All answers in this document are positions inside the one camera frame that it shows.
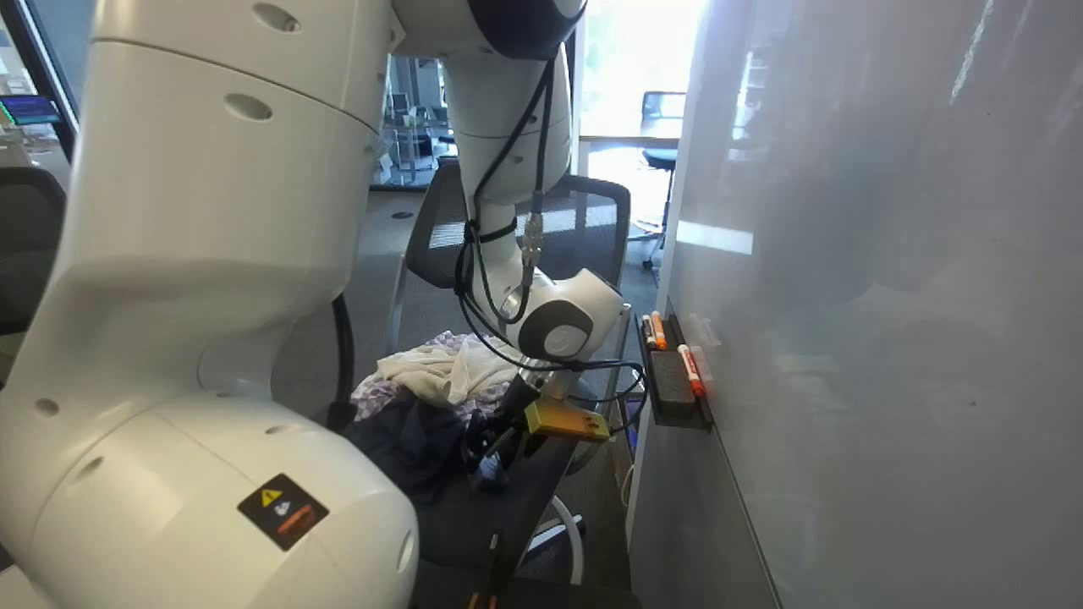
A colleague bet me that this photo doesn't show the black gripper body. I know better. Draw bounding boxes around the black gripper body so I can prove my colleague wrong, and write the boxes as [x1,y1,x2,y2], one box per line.
[484,373,554,453]

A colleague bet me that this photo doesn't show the grey flat board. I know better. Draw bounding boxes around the grey flat board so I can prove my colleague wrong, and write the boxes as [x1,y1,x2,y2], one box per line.
[424,431,591,609]

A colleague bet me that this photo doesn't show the dark blue cloth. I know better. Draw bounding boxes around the dark blue cloth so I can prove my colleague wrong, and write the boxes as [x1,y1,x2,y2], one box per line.
[354,396,484,505]

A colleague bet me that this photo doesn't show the cream cloth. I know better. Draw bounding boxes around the cream cloth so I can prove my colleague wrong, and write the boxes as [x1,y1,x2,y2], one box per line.
[372,327,534,410]

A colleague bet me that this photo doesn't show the floral patterned cloth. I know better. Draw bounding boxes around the floral patterned cloth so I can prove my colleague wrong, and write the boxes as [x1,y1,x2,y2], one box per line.
[348,327,525,425]

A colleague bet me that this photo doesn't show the orange marker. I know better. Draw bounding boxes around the orange marker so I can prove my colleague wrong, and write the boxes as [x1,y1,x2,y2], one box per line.
[674,343,713,407]

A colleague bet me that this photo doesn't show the black mesh office chair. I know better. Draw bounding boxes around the black mesh office chair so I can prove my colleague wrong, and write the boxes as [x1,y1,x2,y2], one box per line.
[401,153,638,593]

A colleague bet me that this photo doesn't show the background equipment rack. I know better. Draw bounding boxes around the background equipment rack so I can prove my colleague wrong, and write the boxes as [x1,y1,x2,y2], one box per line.
[370,52,457,193]

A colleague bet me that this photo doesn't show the dark office chair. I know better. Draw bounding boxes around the dark office chair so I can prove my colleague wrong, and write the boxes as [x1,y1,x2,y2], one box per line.
[0,162,72,337]

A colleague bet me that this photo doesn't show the black cable grey connector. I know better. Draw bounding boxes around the black cable grey connector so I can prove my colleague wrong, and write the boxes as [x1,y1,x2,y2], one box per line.
[451,52,653,444]

